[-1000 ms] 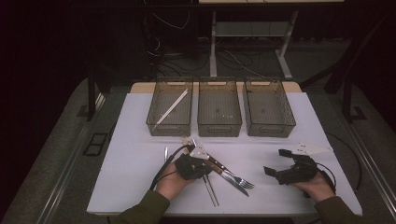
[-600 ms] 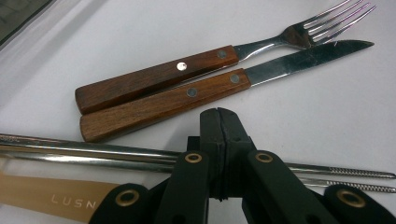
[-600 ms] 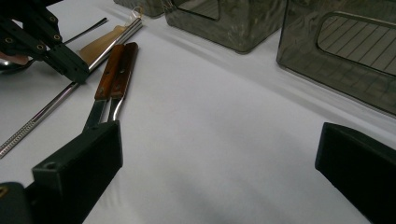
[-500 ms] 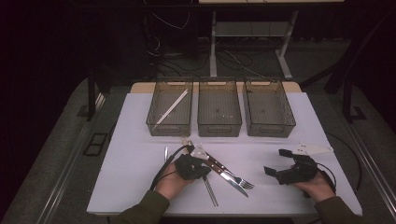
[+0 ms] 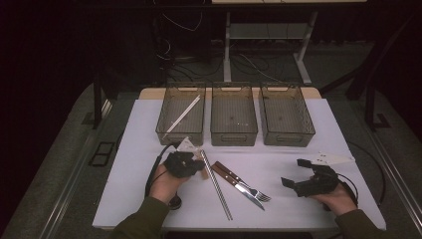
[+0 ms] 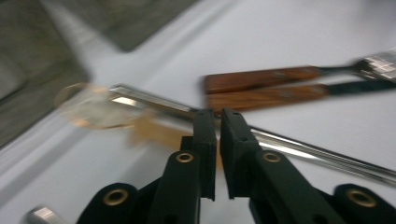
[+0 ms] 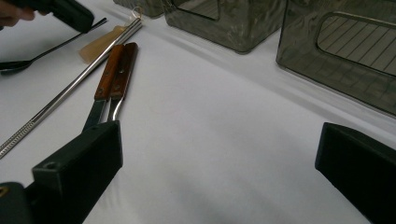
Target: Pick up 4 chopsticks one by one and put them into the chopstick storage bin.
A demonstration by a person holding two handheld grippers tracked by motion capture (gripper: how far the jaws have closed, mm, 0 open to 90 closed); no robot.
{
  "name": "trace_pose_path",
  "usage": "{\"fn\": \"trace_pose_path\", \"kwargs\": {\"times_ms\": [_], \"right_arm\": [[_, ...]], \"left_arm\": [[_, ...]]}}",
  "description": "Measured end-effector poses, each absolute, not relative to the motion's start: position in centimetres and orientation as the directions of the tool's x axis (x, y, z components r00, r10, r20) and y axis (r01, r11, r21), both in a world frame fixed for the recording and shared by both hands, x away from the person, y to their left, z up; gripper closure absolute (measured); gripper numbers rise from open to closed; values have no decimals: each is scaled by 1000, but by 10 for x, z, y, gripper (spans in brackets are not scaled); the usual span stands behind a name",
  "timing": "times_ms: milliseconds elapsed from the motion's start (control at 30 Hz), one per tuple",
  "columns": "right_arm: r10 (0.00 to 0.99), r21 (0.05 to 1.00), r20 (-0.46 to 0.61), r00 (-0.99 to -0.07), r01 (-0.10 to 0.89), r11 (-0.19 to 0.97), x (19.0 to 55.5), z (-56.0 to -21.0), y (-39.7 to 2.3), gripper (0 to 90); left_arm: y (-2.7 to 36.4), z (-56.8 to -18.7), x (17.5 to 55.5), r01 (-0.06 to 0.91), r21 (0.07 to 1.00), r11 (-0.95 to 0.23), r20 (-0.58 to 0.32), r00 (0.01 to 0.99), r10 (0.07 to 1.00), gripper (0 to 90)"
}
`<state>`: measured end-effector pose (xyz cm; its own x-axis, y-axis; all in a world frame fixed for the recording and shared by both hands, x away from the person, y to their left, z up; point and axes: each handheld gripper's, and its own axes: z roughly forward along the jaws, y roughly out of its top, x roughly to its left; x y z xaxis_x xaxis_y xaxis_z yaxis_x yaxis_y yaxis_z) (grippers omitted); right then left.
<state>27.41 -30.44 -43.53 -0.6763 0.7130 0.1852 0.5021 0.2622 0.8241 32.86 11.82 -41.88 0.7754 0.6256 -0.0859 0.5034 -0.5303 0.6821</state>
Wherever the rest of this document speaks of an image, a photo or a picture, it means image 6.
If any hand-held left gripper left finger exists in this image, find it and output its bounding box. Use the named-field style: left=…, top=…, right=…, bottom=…
left=146, top=107, right=218, bottom=224

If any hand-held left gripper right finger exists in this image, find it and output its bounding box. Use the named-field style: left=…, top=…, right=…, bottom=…
left=219, top=107, right=347, bottom=224

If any metal chopstick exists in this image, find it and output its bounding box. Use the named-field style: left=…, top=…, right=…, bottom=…
left=110, top=92, right=396, bottom=189
left=108, top=83, right=396, bottom=180

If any metal spoon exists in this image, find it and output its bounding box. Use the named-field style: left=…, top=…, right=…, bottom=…
left=26, top=205, right=68, bottom=224

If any transparent brown plastic bin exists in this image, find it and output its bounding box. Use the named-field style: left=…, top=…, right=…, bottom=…
left=40, top=0, right=200, bottom=53
left=0, top=0, right=92, bottom=148

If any wooden-handled knife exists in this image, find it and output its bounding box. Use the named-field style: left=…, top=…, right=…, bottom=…
left=205, top=78, right=396, bottom=114

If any wooden-handled fork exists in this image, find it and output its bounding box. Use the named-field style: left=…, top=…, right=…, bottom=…
left=202, top=46, right=396, bottom=95

